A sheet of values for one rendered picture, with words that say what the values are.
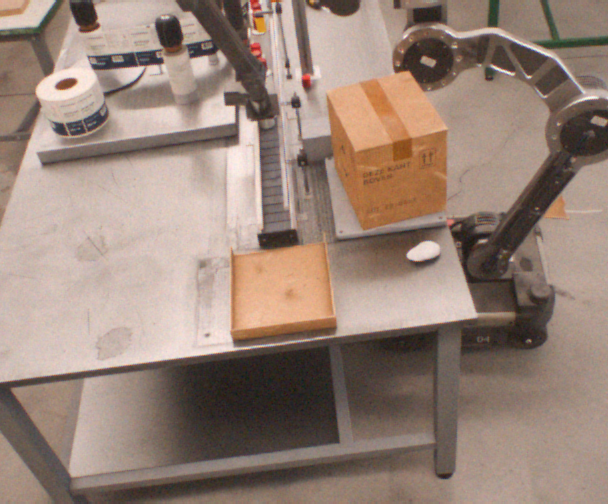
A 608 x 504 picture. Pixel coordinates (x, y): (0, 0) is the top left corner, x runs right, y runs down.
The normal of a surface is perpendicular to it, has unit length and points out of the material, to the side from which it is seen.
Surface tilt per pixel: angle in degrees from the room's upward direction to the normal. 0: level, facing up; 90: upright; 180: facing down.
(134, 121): 0
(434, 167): 90
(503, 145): 0
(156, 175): 0
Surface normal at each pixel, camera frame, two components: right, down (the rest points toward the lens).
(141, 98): -0.12, -0.71
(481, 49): -0.08, 0.70
